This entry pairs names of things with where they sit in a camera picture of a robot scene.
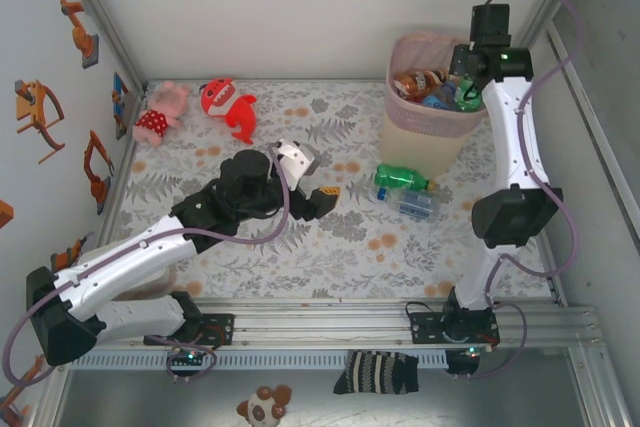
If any green bottle yellow cap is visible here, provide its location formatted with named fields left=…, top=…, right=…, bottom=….
left=374, top=163, right=439, bottom=193
left=452, top=77, right=485, bottom=113

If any cartoon label blue cap bottle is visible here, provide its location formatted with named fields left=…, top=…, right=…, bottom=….
left=421, top=84, right=459, bottom=111

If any copper brown bottle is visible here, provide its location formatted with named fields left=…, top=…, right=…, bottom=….
left=393, top=68, right=451, bottom=101

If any cream mesh waste bin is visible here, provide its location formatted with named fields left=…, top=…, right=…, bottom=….
left=382, top=32, right=489, bottom=178

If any red shark plush toy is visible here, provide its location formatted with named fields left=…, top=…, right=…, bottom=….
left=200, top=77, right=259, bottom=145

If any clear bottle pale blue label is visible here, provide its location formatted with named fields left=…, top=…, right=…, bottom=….
left=377, top=188, right=441, bottom=221

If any pink pig plush toy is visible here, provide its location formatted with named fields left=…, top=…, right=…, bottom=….
left=132, top=80, right=191, bottom=148

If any black white striped sock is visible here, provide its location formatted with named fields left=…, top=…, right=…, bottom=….
left=333, top=349, right=420, bottom=396

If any black controller box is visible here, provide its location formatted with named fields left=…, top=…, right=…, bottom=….
left=446, top=348, right=481, bottom=376
left=167, top=346, right=219, bottom=364

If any brown white panda plush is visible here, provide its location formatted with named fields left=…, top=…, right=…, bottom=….
left=236, top=385, right=293, bottom=427

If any orange claw gripper sticker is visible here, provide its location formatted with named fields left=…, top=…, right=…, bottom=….
left=13, top=79, right=66, bottom=165

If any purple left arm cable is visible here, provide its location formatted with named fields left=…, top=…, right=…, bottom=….
left=2, top=144, right=292, bottom=391

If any aluminium mounting rail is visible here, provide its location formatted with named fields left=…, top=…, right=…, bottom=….
left=69, top=296, right=609, bottom=352

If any blue conveyor wall sticker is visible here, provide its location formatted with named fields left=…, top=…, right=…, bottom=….
left=110, top=71, right=132, bottom=142

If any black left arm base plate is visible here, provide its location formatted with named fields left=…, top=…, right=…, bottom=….
left=143, top=312, right=236, bottom=348

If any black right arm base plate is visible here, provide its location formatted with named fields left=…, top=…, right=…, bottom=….
left=408, top=300, right=501, bottom=349

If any white slotted cable duct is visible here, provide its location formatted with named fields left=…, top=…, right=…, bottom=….
left=67, top=350, right=449, bottom=371

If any orange machine wall sticker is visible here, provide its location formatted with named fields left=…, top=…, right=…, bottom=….
left=0, top=354, right=46, bottom=427

